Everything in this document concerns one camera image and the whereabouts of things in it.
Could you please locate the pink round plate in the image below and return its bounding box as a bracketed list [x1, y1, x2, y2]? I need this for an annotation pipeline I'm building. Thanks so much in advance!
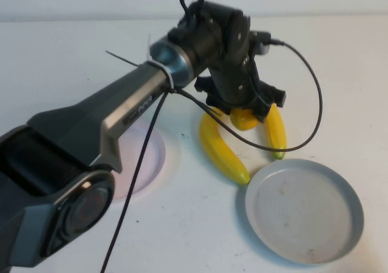
[113, 118, 167, 200]

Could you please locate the black zip tie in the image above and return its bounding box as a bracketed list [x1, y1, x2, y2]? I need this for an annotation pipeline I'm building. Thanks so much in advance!
[105, 50, 139, 69]

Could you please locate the white zip tie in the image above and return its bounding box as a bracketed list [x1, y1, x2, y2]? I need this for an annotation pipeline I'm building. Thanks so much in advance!
[146, 35, 177, 94]

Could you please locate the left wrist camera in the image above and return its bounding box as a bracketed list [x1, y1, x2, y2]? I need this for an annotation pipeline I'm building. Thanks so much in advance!
[250, 30, 273, 55]

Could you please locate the orange-yellow toy mango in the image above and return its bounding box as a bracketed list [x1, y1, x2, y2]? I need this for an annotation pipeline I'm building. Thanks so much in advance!
[229, 108, 261, 131]

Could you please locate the grey round plate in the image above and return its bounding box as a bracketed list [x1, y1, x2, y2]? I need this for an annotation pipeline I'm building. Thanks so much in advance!
[244, 158, 364, 265]

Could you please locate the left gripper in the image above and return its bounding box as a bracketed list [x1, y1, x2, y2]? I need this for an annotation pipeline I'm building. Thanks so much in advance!
[194, 53, 288, 124]

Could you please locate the yellow toy banana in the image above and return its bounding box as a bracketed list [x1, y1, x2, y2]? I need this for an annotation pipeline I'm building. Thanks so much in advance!
[264, 103, 288, 161]
[199, 111, 251, 185]

